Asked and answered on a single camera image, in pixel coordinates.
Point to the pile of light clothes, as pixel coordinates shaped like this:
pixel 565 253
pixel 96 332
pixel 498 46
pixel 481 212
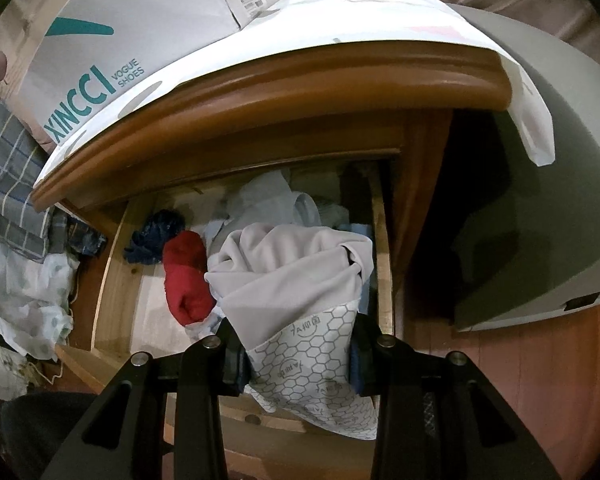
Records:
pixel 265 200

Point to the dark blue garment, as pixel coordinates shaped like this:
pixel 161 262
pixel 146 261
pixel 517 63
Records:
pixel 152 240

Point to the white sheer patterned cloth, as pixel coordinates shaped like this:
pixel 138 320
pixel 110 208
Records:
pixel 25 285

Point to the grey plaid cloth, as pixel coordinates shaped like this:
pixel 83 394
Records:
pixel 10 175

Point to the wooden nightstand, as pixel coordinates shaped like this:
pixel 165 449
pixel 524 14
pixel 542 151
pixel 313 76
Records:
pixel 280 105

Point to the red garment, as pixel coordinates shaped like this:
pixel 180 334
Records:
pixel 185 270

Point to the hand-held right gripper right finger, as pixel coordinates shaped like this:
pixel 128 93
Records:
pixel 362 370

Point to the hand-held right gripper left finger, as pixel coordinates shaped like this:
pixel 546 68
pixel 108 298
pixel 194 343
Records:
pixel 232 355

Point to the grey appliance box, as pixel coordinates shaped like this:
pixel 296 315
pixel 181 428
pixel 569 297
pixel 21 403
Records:
pixel 555 210

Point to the white shoe box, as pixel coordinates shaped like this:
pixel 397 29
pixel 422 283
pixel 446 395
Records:
pixel 145 20

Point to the white underwear with hexagon print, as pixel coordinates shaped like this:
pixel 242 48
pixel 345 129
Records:
pixel 290 285

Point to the wooden drawer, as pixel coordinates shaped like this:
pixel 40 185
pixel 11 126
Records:
pixel 115 285

